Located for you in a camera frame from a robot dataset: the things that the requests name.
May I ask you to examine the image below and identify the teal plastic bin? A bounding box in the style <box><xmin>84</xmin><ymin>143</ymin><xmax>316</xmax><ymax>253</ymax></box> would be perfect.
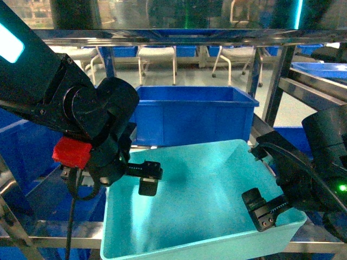
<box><xmin>100</xmin><ymin>140</ymin><xmax>306</xmax><ymax>259</ymax></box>

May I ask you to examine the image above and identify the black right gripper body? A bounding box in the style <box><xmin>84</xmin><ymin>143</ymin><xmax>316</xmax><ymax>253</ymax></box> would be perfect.
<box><xmin>250</xmin><ymin>131</ymin><xmax>346</xmax><ymax>242</ymax></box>

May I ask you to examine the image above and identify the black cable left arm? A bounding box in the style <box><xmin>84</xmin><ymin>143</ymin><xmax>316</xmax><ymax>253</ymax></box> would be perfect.
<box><xmin>64</xmin><ymin>167</ymin><xmax>99</xmax><ymax>260</ymax></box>

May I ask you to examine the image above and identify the white chair right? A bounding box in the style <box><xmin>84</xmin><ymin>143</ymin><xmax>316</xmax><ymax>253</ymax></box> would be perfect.
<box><xmin>211</xmin><ymin>45</ymin><xmax>264</xmax><ymax>87</ymax></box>

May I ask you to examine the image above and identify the white chair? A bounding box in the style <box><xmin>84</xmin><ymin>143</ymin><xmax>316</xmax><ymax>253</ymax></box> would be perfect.
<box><xmin>137</xmin><ymin>45</ymin><xmax>177</xmax><ymax>86</ymax></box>
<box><xmin>211</xmin><ymin>45</ymin><xmax>264</xmax><ymax>87</ymax></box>

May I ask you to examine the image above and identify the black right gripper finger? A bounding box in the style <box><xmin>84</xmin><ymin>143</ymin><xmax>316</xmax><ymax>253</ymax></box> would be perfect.
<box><xmin>241</xmin><ymin>188</ymin><xmax>289</xmax><ymax>232</ymax></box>

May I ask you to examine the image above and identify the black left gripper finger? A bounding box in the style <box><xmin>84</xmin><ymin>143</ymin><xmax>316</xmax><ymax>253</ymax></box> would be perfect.
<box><xmin>127</xmin><ymin>161</ymin><xmax>163</xmax><ymax>197</ymax></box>

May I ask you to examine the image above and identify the blue bin on shelf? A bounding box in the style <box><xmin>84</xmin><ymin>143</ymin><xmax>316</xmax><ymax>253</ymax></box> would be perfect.
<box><xmin>131</xmin><ymin>86</ymin><xmax>259</xmax><ymax>146</ymax></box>

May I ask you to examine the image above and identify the blue bin far left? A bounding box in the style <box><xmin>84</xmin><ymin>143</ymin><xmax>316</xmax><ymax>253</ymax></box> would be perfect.
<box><xmin>1</xmin><ymin>109</ymin><xmax>62</xmax><ymax>195</ymax></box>

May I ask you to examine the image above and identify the red block on wrist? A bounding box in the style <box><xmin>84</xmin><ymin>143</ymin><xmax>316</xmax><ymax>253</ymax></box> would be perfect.
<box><xmin>52</xmin><ymin>136</ymin><xmax>92</xmax><ymax>170</ymax></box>

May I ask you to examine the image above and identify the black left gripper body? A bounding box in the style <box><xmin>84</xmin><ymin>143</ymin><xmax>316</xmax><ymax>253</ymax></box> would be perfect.
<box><xmin>87</xmin><ymin>122</ymin><xmax>137</xmax><ymax>187</ymax></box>

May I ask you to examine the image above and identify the white chair left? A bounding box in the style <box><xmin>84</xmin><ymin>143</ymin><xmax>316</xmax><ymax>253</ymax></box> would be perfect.
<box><xmin>137</xmin><ymin>45</ymin><xmax>177</xmax><ymax>86</ymax></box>

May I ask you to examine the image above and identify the blue bin right shelf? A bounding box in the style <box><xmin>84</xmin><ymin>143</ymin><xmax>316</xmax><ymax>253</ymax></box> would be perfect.
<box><xmin>291</xmin><ymin>62</ymin><xmax>347</xmax><ymax>80</ymax></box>

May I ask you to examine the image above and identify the steel shelf frame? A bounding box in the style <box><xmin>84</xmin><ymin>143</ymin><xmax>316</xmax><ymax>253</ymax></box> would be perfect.
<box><xmin>0</xmin><ymin>28</ymin><xmax>347</xmax><ymax>260</ymax></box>

